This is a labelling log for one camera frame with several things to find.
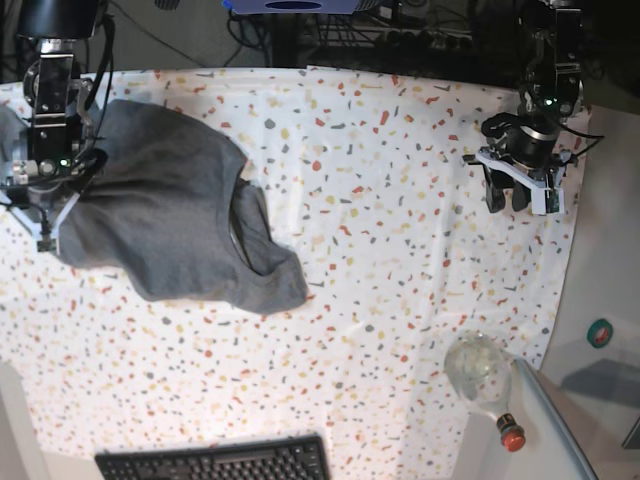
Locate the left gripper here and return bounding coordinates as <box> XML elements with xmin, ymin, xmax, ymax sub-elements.
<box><xmin>463</xmin><ymin>112</ymin><xmax>577</xmax><ymax>215</ymax></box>

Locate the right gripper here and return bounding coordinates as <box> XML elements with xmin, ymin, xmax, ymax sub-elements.
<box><xmin>1</xmin><ymin>149</ymin><xmax>108</xmax><ymax>253</ymax></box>

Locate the grey t-shirt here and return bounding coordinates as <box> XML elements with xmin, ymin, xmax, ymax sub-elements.
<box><xmin>0</xmin><ymin>98</ymin><xmax>308</xmax><ymax>316</ymax></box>

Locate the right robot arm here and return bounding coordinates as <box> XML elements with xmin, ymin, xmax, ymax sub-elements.
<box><xmin>1</xmin><ymin>1</ymin><xmax>115</xmax><ymax>253</ymax></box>

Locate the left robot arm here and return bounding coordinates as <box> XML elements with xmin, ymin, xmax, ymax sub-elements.
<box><xmin>464</xmin><ymin>1</ymin><xmax>583</xmax><ymax>215</ymax></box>

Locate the terrazzo patterned tablecloth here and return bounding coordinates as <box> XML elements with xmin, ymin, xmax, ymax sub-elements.
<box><xmin>1</xmin><ymin>68</ymin><xmax>583</xmax><ymax>479</ymax></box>

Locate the green tape roll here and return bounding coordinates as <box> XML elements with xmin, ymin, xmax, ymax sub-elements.
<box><xmin>586</xmin><ymin>318</ymin><xmax>614</xmax><ymax>349</ymax></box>

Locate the clear bottle with red cap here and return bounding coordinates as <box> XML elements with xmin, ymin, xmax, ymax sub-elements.
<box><xmin>444</xmin><ymin>332</ymin><xmax>526</xmax><ymax>453</ymax></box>

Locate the grey laptop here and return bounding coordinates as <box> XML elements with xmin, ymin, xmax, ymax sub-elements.
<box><xmin>501</xmin><ymin>361</ymin><xmax>639</xmax><ymax>479</ymax></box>

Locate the blue box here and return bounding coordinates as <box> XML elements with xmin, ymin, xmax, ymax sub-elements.
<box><xmin>222</xmin><ymin>0</ymin><xmax>360</xmax><ymax>15</ymax></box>

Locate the black keyboard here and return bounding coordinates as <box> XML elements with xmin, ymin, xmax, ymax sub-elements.
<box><xmin>94</xmin><ymin>435</ymin><xmax>331</xmax><ymax>480</ymax></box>

